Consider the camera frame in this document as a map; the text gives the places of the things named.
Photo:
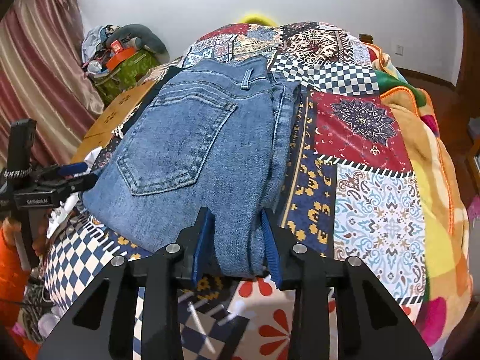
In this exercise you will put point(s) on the green fabric storage box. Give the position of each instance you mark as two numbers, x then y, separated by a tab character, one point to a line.
125	75

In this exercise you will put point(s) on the white wall socket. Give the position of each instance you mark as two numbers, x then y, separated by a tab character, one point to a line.
399	50

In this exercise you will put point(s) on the colourful orange fleece blanket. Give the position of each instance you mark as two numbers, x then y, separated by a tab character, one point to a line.
449	283

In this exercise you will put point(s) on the orange box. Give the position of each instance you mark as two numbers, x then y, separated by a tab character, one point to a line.
119	57

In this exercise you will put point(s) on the person's left hand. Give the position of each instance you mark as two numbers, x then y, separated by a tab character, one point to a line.
10	227

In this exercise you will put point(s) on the striped red gold curtain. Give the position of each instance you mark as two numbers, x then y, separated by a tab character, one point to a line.
42	78

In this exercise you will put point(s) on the yellow headboard arch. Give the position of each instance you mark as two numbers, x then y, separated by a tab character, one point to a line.
257	18

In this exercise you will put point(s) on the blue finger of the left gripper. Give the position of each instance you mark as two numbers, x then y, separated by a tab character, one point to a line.
72	169

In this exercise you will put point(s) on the blue denim jeans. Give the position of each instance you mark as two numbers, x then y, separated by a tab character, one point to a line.
217	135

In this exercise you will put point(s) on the patchwork patterned bed cover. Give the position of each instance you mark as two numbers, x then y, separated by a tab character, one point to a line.
350	188

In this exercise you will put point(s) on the pile of clothes on box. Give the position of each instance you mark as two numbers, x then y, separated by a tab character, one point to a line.
94	52

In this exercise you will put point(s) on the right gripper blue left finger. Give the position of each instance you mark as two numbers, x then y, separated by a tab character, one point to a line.
196	244

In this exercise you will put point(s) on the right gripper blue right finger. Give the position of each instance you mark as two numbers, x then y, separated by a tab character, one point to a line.
282	265

